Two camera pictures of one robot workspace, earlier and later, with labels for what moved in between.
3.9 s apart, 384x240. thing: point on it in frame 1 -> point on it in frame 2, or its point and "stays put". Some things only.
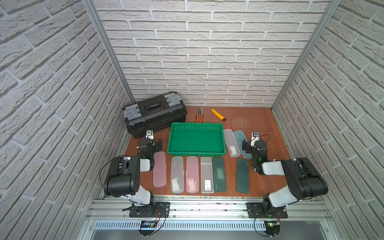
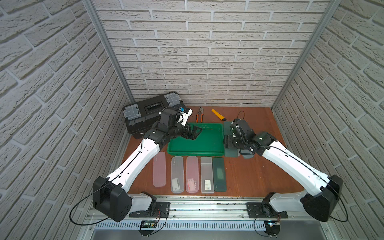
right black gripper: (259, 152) -> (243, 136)
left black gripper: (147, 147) -> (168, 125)
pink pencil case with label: (192, 175) stays put
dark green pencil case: (242, 175) -> (230, 152)
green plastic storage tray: (193, 139) stays put
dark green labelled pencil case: (219, 174) stays put
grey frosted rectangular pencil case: (206, 175) stays put
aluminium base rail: (300, 209) stays put
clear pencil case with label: (177, 174) stays put
